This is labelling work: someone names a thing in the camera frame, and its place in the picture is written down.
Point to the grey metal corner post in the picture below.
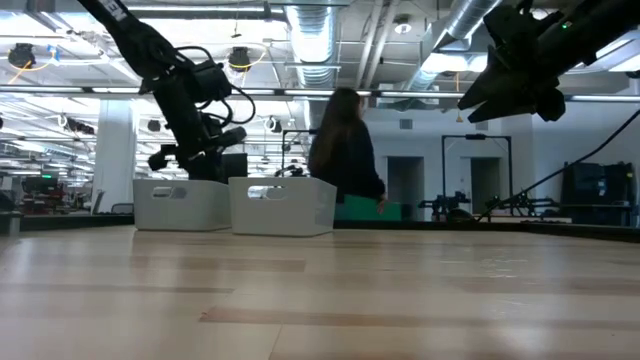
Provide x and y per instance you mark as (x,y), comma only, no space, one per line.
(14,225)

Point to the silver ceiling air duct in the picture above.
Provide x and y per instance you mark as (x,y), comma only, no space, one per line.
(460,25)

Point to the black overhead camera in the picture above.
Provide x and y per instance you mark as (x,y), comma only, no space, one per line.
(239,60)

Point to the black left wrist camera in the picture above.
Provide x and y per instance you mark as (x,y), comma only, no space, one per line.
(210,82)

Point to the person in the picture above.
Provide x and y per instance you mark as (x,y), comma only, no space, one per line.
(350,160)

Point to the black computer monitor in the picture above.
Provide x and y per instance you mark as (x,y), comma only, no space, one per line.
(237,167)

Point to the yellow hanging pendant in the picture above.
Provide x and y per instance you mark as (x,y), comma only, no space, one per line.
(458,119)

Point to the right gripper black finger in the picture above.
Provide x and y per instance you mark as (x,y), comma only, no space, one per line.
(492,82)
(515,102)

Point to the black table edge rail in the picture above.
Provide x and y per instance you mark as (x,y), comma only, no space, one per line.
(75,222)

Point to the person's hand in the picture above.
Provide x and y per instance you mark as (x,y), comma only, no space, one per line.
(382,205)

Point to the white plastic storage bin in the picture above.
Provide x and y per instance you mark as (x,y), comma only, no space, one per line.
(290,220)
(180,215)

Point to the background black robot arm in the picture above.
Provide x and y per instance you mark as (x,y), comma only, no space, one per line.
(525,204)
(445,204)

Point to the black ceiling camera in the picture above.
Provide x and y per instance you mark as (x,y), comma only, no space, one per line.
(21,55)

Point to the grey office chair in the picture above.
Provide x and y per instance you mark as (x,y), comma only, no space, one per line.
(122,209)

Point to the round ceiling sensor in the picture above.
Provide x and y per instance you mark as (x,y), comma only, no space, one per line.
(402,27)

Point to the black equipment cabinet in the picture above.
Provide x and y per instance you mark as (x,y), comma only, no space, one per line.
(595,190)

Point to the black ceiling spotlight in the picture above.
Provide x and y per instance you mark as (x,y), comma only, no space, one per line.
(273,124)
(154,125)

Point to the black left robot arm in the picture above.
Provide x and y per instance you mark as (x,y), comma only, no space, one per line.
(135,40)

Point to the background wooden table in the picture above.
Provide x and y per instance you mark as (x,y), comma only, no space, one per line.
(525,219)

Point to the white building column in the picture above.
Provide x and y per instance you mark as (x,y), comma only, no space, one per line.
(114,150)

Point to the black metal rig frame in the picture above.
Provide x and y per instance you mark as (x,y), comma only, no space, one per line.
(475,136)
(295,131)

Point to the long LED light bar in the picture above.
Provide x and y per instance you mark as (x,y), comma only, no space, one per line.
(425,94)

